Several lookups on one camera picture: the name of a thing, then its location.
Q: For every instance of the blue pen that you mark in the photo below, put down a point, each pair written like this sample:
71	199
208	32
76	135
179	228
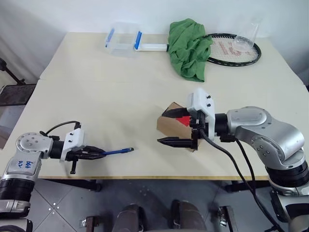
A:
118	151

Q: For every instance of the clear container with blue latches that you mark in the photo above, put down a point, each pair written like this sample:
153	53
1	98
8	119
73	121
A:
122	41

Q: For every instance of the dark mesh panel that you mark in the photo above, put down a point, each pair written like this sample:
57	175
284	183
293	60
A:
15	95

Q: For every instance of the black tennis racket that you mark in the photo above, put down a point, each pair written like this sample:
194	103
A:
227	48

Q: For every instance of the brown cardboard box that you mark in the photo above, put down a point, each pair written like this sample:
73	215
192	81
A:
169	126

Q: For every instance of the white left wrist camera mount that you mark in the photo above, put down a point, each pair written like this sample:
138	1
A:
73	139

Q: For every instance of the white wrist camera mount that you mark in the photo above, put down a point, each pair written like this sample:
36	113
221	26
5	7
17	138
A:
204	104
73	139

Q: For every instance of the black stand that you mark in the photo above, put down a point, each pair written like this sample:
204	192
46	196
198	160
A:
9	72

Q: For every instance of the green cloth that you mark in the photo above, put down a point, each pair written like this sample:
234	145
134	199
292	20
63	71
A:
189	48

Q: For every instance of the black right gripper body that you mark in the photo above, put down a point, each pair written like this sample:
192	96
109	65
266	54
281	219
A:
199	125

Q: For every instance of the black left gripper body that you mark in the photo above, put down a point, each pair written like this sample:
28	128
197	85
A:
73	155

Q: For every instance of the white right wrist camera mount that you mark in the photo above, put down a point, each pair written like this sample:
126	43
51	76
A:
204	104

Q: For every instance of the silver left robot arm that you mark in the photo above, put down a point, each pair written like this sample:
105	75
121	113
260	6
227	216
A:
25	159

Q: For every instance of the dark rounded shape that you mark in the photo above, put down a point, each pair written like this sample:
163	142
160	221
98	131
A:
189	217
129	220

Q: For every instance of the red tape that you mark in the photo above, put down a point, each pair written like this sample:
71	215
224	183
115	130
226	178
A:
183	120

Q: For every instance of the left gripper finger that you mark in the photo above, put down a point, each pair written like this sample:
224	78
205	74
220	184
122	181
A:
94	149
93	155

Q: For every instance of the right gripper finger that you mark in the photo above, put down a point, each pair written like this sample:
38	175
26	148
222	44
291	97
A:
176	142
176	113

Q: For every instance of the clear glass flask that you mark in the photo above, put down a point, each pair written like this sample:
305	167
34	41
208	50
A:
245	39

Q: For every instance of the black table frame bar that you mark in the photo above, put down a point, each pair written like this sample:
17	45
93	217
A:
243	185
79	184

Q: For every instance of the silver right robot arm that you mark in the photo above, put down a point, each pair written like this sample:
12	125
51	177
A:
272	137

